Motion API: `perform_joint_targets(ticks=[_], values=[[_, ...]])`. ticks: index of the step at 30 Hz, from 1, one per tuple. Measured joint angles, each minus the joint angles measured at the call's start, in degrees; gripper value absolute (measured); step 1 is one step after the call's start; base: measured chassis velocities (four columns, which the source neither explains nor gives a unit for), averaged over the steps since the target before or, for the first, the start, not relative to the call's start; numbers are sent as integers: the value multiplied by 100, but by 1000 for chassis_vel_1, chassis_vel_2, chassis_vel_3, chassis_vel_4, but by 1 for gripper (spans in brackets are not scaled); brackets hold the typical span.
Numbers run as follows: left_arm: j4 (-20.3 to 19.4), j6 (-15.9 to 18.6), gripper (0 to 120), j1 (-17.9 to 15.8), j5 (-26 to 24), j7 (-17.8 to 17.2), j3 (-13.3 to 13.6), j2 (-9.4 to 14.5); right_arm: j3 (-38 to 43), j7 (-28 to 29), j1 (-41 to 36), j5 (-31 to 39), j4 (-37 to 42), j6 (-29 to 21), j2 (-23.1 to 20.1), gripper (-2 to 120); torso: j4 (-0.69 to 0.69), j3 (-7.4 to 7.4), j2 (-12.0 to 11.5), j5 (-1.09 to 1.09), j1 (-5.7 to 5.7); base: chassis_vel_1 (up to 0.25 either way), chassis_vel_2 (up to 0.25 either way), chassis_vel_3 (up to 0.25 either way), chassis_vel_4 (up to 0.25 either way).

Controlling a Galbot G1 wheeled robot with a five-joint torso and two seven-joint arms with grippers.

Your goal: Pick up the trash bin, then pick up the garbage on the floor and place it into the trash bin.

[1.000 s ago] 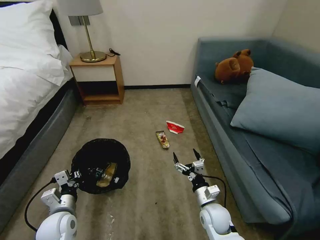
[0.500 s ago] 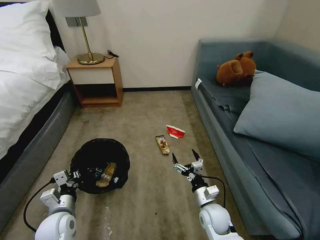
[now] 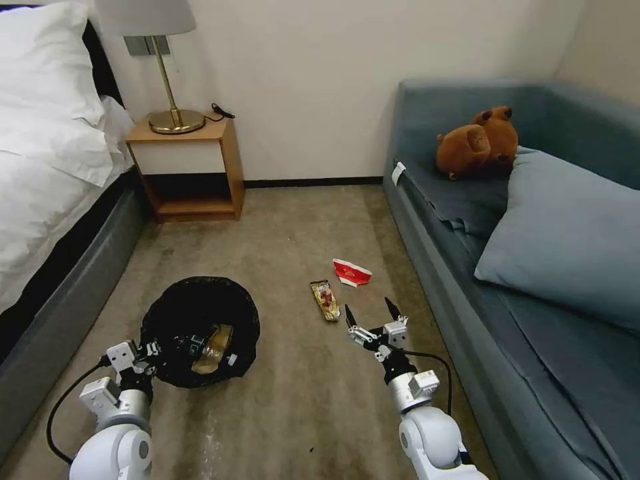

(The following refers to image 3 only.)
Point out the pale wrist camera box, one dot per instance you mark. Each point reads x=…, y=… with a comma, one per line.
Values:
x=120, y=354
x=396, y=333

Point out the small white scrap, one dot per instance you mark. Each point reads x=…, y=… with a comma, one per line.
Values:
x=232, y=359

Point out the white pillow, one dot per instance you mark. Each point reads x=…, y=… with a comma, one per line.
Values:
x=40, y=65

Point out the brass lamp with grey shade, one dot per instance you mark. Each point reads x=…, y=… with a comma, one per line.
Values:
x=176, y=121

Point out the clear plastic bottle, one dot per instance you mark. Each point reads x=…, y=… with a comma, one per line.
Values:
x=191, y=343

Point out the crumpled gold wrapper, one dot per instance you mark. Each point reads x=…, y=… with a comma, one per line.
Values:
x=216, y=346

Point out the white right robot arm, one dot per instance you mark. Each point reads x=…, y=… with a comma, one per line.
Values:
x=425, y=435

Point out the gold snack wrapper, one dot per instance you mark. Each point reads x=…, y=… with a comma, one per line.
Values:
x=325, y=301

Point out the wooden nightstand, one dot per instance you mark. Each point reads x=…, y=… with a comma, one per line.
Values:
x=182, y=155

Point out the dark blue sofa sheet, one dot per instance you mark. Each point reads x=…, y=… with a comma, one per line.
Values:
x=460, y=200

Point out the white duvet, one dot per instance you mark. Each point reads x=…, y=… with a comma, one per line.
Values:
x=45, y=200

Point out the brown plush toy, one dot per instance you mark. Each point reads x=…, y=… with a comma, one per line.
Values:
x=467, y=150
x=495, y=116

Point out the white sofa tag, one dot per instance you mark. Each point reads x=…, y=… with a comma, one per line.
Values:
x=399, y=173

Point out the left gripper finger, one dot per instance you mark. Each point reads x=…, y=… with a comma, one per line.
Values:
x=150, y=347
x=145, y=370

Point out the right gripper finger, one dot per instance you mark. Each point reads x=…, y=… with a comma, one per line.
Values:
x=351, y=320
x=393, y=309

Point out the black trash bin with bag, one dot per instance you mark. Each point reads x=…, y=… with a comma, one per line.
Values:
x=170, y=310

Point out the blue pillow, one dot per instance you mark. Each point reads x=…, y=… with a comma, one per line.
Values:
x=560, y=235

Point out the blue-grey sofa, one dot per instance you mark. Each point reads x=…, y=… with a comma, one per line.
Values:
x=450, y=310

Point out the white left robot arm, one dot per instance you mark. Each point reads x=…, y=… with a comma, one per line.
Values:
x=116, y=447

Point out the crushed red paper cup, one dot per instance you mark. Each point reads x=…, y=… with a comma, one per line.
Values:
x=352, y=273

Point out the dark grey bed frame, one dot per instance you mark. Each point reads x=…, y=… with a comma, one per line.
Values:
x=70, y=300

